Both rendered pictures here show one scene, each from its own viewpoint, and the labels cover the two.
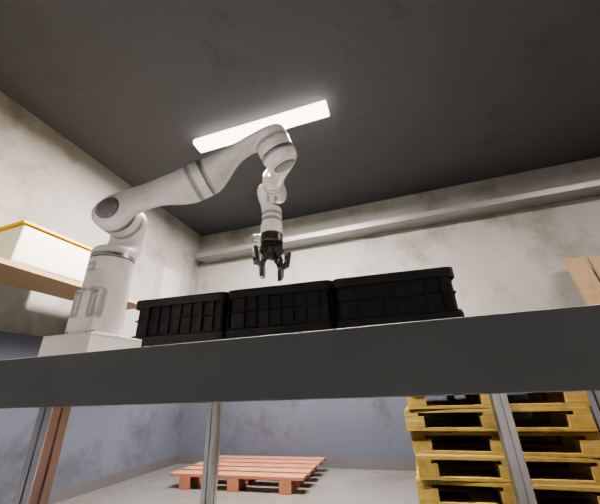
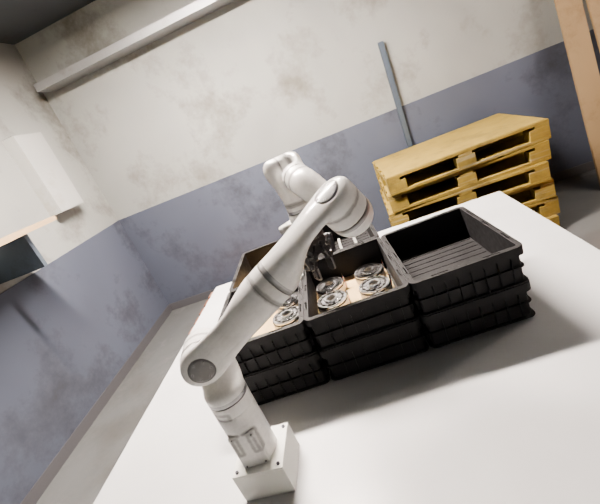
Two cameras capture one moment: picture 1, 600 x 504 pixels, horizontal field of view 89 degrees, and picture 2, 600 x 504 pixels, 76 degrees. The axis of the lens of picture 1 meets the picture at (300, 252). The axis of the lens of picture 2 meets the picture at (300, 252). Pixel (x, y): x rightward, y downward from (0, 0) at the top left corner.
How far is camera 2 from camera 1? 82 cm
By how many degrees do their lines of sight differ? 44
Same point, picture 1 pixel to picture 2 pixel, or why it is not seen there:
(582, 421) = (540, 175)
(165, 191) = (253, 327)
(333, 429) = not seen: hidden behind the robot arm
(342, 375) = not seen: outside the picture
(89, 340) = (285, 472)
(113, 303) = (263, 428)
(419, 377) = not seen: outside the picture
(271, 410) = (243, 238)
